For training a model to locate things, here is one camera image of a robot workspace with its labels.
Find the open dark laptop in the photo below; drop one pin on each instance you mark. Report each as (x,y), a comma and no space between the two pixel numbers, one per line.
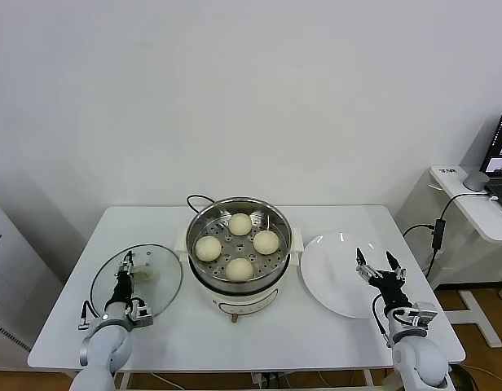
(499,138)

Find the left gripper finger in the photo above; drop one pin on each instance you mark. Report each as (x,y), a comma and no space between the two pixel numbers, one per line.
(129,258)
(124,271)

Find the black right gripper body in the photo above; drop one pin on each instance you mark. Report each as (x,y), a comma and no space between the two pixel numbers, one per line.
(391,289)

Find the round glass pot lid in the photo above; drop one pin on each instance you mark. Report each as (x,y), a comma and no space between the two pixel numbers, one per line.
(161,285)

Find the perforated steel steamer basket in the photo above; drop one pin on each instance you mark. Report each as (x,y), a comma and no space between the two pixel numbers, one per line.
(275,260)

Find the white side desk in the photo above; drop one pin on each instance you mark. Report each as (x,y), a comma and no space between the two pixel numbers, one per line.
(467,207)

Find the white floor cabinet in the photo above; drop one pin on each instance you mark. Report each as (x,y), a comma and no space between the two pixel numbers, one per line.
(18,277)

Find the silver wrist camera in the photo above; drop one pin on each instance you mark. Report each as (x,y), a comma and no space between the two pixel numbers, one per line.
(142,315)
(423,313)

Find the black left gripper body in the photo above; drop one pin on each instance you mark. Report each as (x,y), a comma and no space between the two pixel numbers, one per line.
(122,290)

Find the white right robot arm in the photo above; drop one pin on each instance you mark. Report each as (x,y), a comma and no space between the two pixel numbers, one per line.
(418,358)

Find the cream electric cooker base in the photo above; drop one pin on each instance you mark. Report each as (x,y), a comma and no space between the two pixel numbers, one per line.
(243,303)

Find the grey round speaker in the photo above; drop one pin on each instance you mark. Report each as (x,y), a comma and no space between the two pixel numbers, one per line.
(476,180)

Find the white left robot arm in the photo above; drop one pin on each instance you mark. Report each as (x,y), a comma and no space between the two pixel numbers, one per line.
(106,346)

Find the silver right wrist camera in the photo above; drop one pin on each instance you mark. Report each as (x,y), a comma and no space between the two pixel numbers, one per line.
(423,313)

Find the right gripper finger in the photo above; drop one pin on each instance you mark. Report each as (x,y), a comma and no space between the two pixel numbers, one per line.
(363,266)
(397,271)

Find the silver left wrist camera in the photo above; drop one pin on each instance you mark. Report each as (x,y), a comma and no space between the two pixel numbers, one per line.
(142,315)

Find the white steamed baozi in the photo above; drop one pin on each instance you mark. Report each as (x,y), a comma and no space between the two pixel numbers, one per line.
(208,249)
(266,242)
(239,270)
(239,224)

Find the round white plate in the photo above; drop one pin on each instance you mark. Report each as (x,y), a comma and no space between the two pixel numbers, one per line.
(328,277)

